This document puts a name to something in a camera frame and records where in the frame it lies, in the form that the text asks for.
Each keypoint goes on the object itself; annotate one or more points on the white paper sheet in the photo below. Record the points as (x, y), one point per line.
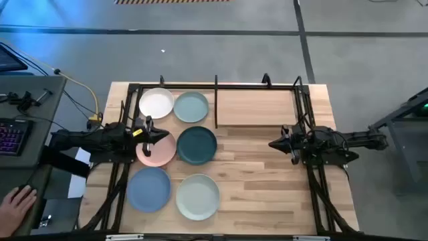
(77, 187)

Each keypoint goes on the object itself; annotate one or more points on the dark teal plate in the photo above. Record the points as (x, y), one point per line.
(196, 145)

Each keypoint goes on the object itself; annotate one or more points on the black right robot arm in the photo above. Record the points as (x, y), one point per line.
(351, 139)

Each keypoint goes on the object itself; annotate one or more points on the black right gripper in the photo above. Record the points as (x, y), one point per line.
(295, 144)

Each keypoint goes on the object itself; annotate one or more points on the light teal plate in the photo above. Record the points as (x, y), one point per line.
(191, 107)

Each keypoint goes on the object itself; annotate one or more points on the left arm wrist camera box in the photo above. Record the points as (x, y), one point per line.
(147, 121)

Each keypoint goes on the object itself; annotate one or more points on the black desk clamp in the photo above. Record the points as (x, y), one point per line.
(25, 100)

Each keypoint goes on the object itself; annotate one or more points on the right arm wrist camera box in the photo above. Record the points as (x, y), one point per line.
(286, 130)

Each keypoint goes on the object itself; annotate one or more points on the pink plate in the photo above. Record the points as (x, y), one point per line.
(162, 153)

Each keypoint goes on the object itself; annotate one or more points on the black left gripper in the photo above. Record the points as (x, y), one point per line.
(142, 135)

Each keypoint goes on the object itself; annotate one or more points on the backlit black keyboard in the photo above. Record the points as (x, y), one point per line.
(13, 137)

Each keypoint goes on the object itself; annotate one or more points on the grey desk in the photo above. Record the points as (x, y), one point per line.
(36, 100)

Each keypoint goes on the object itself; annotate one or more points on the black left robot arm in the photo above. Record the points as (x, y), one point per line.
(100, 139)

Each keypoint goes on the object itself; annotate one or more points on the grey metal table frame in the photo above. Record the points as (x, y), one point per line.
(394, 122)

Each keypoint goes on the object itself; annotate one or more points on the black aluminium rig frame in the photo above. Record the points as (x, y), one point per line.
(194, 86)

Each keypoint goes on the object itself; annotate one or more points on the blue plate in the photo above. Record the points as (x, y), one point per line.
(148, 189)

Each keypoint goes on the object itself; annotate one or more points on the wooden shelf with black frame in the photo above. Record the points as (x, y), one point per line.
(255, 107)

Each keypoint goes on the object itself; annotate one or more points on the black computer monitor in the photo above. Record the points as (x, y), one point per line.
(10, 60)

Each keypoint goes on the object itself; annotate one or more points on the person's hand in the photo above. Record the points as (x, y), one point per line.
(15, 211)

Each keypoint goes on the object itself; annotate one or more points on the silver metal bracket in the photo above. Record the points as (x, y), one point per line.
(311, 238)
(124, 237)

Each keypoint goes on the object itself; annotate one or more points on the arm wrist camera box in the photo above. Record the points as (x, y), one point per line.
(286, 130)
(147, 121)

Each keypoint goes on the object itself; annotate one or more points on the white plate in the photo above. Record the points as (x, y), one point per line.
(156, 103)

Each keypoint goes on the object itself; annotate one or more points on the small metal clip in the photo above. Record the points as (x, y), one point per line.
(45, 221)

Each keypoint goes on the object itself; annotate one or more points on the pale green plate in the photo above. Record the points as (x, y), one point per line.
(198, 197)

